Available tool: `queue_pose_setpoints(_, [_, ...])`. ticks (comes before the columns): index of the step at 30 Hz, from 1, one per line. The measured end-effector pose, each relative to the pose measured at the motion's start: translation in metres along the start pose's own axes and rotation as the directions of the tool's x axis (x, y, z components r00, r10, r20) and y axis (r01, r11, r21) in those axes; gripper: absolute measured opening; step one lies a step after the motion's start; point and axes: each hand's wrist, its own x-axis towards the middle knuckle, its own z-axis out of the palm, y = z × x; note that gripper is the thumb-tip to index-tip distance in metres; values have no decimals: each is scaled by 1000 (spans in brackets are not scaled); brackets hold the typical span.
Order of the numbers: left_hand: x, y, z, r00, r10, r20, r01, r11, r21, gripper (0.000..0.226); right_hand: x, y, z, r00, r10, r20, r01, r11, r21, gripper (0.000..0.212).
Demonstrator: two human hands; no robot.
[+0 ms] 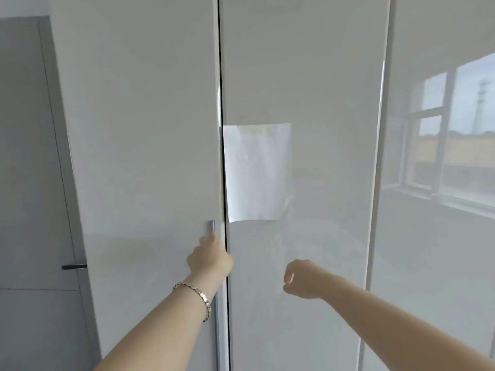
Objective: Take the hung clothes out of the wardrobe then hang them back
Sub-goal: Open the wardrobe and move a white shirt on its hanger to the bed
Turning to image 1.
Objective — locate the person's left hand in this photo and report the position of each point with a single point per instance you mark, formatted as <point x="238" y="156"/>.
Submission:
<point x="209" y="262"/>

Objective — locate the person's right hand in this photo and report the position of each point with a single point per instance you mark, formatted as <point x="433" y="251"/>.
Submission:
<point x="309" y="280"/>

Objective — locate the white glossy wardrobe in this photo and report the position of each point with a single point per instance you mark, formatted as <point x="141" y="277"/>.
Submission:
<point x="135" y="150"/>

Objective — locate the person's right forearm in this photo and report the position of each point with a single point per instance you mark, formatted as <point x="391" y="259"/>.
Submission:
<point x="406" y="328"/>

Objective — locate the person's left forearm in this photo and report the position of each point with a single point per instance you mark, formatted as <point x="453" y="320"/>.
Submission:
<point x="154" y="332"/>

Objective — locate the white paper sheet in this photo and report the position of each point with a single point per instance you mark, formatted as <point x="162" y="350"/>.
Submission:
<point x="255" y="173"/>

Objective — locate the grey room door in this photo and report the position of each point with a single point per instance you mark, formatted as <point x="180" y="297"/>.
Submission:
<point x="31" y="150"/>

